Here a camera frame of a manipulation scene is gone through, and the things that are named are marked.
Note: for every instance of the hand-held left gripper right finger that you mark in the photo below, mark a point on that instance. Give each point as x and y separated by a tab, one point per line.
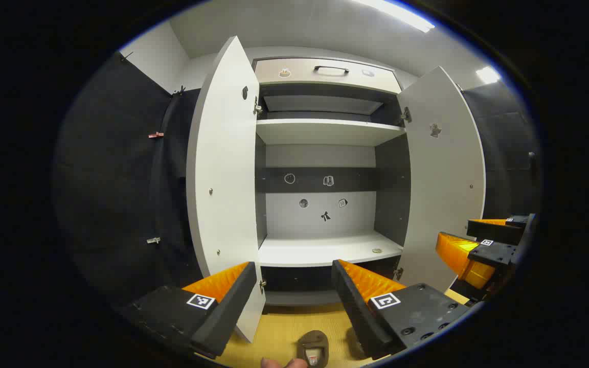
356	317

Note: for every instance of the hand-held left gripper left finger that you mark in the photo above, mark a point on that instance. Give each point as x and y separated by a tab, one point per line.
228	317

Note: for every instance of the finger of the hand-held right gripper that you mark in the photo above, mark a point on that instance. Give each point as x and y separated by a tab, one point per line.
494	253
499	231

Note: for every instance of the white shoe cabinet door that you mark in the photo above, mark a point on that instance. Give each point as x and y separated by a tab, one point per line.
443	194
223	179

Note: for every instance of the white shoe cabinet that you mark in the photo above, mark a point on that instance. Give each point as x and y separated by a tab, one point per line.
320	250

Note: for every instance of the metal door hinge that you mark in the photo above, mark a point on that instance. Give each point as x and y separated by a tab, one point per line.
406	115
257	108
398	273
262	285

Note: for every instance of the white cabinet drawer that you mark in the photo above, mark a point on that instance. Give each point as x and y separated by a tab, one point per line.
299	82

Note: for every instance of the small ceiling light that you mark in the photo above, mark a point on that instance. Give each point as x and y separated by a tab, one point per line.
488	75

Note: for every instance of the red cloth clip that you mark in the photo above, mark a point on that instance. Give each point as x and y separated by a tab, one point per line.
155	135

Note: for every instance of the long ceiling light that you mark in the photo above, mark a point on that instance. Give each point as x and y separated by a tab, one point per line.
402	14

